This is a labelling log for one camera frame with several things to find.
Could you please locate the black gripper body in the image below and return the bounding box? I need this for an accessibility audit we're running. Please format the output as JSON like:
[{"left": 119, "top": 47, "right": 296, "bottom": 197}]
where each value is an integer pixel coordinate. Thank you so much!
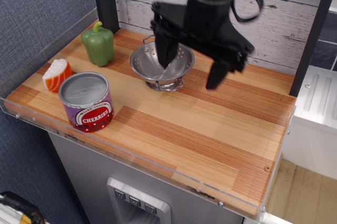
[{"left": 151, "top": 0, "right": 254, "bottom": 72}]

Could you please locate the toy salmon sushi piece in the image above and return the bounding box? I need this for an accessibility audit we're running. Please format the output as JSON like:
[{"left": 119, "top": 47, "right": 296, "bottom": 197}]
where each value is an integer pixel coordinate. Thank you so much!
[{"left": 42, "top": 58, "right": 72, "bottom": 93}]

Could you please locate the silver water dispenser panel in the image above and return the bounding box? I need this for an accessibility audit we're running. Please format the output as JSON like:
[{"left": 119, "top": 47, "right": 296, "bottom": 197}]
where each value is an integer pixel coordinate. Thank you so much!
[{"left": 106, "top": 177, "right": 172, "bottom": 223}]

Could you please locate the grey toy fridge cabinet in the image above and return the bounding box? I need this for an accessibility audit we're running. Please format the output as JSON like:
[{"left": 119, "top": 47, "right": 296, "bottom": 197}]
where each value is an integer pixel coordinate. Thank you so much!
[{"left": 49, "top": 133, "right": 244, "bottom": 223}]

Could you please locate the black yellow object corner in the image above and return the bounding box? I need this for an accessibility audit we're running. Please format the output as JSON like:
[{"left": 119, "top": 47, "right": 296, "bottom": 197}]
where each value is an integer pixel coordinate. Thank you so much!
[{"left": 1, "top": 191, "right": 47, "bottom": 223}]

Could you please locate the white toy sink unit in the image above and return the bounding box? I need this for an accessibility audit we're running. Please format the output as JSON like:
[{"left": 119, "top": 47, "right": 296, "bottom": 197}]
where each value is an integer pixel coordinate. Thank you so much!
[{"left": 281, "top": 66, "right": 336, "bottom": 179}]

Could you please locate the black frame post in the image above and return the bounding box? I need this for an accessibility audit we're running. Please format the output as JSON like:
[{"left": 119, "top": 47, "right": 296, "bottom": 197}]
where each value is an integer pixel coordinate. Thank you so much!
[
  {"left": 289, "top": 0, "right": 332, "bottom": 97},
  {"left": 91, "top": 0, "right": 121, "bottom": 35}
]

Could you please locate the green toy bell pepper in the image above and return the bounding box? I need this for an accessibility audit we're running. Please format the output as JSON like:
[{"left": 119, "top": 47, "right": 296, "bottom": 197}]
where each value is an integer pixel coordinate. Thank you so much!
[{"left": 81, "top": 21, "right": 114, "bottom": 67}]

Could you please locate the toy cherries can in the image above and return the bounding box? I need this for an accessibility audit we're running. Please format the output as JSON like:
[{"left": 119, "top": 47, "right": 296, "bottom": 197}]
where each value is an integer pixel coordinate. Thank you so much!
[{"left": 58, "top": 72, "right": 114, "bottom": 133}]

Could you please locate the black right frame post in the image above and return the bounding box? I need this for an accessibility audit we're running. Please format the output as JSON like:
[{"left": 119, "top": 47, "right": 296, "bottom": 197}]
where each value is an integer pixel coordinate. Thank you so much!
[{"left": 289, "top": 0, "right": 332, "bottom": 97}]

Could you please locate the black left frame post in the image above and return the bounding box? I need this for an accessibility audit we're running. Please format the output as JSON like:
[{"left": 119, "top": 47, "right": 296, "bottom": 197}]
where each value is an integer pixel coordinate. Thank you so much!
[{"left": 91, "top": 0, "right": 121, "bottom": 35}]

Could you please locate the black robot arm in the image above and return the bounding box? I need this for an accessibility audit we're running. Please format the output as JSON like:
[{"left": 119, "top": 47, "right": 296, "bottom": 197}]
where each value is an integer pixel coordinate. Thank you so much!
[{"left": 151, "top": 0, "right": 263, "bottom": 89}]

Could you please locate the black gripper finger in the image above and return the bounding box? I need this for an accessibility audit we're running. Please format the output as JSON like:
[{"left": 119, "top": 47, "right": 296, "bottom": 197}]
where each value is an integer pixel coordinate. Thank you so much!
[
  {"left": 206, "top": 61, "right": 229, "bottom": 89},
  {"left": 155, "top": 28, "right": 179, "bottom": 69}
]

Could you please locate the silver metal colander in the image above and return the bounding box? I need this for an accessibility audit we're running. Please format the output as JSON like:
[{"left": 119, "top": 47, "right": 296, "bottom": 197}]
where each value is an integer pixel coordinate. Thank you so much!
[{"left": 130, "top": 34, "right": 195, "bottom": 91}]

